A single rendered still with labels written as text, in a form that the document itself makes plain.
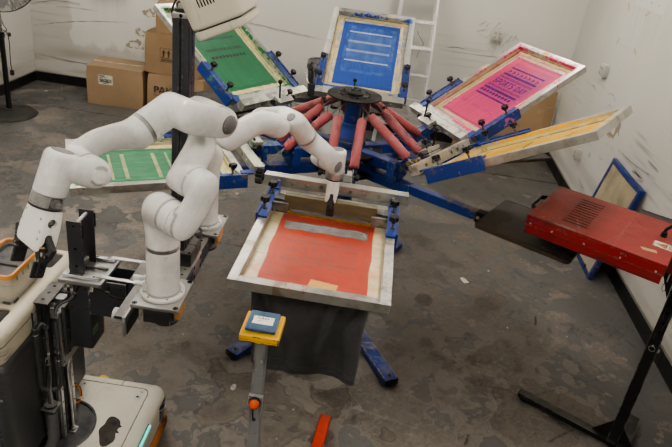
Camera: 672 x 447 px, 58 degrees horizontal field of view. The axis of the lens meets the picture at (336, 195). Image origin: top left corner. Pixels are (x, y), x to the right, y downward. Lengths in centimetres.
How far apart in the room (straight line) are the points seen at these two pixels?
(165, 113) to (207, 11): 28
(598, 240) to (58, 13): 623
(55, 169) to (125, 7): 579
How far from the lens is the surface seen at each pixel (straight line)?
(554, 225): 278
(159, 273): 179
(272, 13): 672
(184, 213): 164
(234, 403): 315
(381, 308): 217
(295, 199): 267
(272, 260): 239
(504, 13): 664
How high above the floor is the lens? 222
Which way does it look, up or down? 25 degrees down
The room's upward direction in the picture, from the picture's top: 8 degrees clockwise
